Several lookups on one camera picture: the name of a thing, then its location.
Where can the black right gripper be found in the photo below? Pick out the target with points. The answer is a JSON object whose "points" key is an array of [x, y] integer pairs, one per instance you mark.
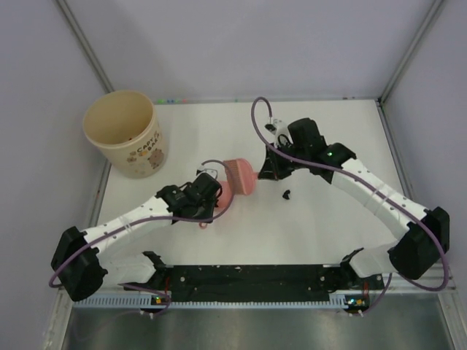
{"points": [[271, 169]]}

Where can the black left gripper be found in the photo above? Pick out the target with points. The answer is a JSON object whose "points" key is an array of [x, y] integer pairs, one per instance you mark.
{"points": [[209, 214]]}

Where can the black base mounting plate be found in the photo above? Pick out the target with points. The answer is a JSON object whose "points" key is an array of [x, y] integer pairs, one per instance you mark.
{"points": [[246, 283]]}

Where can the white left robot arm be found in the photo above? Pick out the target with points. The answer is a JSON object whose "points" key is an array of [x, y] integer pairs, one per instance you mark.
{"points": [[84, 260]]}

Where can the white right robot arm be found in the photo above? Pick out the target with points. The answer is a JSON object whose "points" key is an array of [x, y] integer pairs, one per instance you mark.
{"points": [[420, 235]]}

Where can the left aluminium frame post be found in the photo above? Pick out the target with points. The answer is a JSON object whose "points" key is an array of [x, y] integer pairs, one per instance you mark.
{"points": [[84, 45]]}

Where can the pink dustpan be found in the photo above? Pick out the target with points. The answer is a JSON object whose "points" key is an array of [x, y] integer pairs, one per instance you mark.
{"points": [[224, 197]]}

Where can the beige capybara bucket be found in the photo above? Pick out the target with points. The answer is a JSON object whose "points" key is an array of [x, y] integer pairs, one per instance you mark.
{"points": [[124, 126]]}

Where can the right aluminium frame post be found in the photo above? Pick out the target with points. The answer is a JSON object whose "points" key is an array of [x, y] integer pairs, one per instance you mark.
{"points": [[432, 15]]}

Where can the pink hand brush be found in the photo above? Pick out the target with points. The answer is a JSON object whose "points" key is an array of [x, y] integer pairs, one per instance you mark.
{"points": [[241, 178]]}

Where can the grey slotted cable duct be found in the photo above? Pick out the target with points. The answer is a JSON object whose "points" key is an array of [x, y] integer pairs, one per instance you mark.
{"points": [[150, 302]]}

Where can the aluminium frame post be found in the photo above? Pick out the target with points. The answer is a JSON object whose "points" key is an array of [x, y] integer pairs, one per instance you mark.
{"points": [[84, 45], [432, 15]]}

